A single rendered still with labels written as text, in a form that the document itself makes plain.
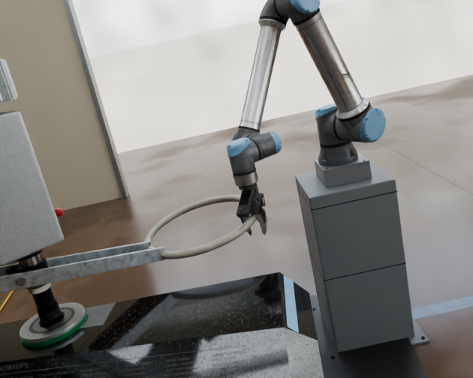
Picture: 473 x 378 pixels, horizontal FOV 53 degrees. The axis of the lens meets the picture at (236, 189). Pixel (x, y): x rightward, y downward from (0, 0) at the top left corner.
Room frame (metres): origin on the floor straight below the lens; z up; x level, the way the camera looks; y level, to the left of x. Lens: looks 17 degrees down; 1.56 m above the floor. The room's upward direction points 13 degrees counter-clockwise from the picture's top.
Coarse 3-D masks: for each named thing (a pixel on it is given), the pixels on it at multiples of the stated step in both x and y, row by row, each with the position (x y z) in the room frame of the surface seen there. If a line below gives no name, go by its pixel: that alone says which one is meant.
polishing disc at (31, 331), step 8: (64, 304) 1.54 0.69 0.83; (72, 304) 1.52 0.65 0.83; (80, 304) 1.51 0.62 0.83; (64, 312) 1.48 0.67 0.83; (72, 312) 1.46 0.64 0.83; (80, 312) 1.45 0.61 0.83; (32, 320) 1.47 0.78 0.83; (64, 320) 1.42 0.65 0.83; (72, 320) 1.41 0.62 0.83; (80, 320) 1.41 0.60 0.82; (24, 328) 1.42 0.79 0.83; (32, 328) 1.41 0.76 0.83; (40, 328) 1.40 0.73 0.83; (48, 328) 1.39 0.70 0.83; (56, 328) 1.37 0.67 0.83; (64, 328) 1.36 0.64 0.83; (24, 336) 1.37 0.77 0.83; (32, 336) 1.36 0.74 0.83; (40, 336) 1.35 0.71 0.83; (48, 336) 1.34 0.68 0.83; (56, 336) 1.34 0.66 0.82
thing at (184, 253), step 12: (192, 204) 2.04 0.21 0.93; (204, 204) 2.03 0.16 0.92; (168, 216) 1.98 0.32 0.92; (252, 216) 1.71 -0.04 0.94; (156, 228) 1.91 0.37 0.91; (240, 228) 1.64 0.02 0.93; (144, 240) 1.80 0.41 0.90; (216, 240) 1.59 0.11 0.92; (228, 240) 1.60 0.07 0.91; (168, 252) 1.62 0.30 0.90; (180, 252) 1.59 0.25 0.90; (192, 252) 1.58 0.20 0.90; (204, 252) 1.58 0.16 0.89
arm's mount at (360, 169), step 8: (360, 160) 2.12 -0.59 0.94; (368, 160) 2.09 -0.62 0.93; (320, 168) 2.17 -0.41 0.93; (328, 168) 2.11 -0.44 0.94; (336, 168) 2.10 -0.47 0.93; (344, 168) 2.10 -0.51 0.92; (352, 168) 2.10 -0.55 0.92; (360, 168) 2.09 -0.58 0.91; (368, 168) 2.09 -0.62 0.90; (320, 176) 2.21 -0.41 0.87; (328, 176) 2.10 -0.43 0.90; (336, 176) 2.10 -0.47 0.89; (344, 176) 2.10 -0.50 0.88; (352, 176) 2.10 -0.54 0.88; (360, 176) 2.09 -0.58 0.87; (368, 176) 2.09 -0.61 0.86; (328, 184) 2.10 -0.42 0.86; (336, 184) 2.10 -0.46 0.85
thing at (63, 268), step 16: (64, 256) 1.55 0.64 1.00; (80, 256) 1.58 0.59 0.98; (96, 256) 1.61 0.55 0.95; (112, 256) 1.53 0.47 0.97; (128, 256) 1.56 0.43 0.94; (144, 256) 1.60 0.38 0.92; (160, 256) 1.63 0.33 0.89; (0, 272) 1.43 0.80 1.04; (32, 272) 1.38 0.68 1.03; (48, 272) 1.41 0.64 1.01; (64, 272) 1.44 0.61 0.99; (80, 272) 1.46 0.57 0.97; (96, 272) 1.49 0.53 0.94; (0, 288) 1.33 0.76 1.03; (16, 288) 1.35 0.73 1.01
